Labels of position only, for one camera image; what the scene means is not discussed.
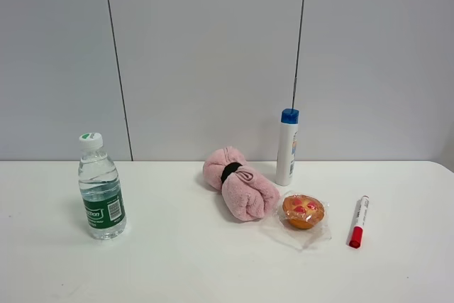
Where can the pink towel black band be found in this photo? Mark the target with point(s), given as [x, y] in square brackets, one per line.
[248, 194]

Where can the white bottle blue cap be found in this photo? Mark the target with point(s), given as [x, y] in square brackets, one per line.
[287, 146]

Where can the wrapped orange fruit tart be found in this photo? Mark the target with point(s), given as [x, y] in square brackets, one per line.
[299, 221]

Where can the clear water bottle green label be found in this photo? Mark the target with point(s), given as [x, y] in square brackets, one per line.
[100, 188]

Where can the red white marker pen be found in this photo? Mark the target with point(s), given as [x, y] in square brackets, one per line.
[358, 222]

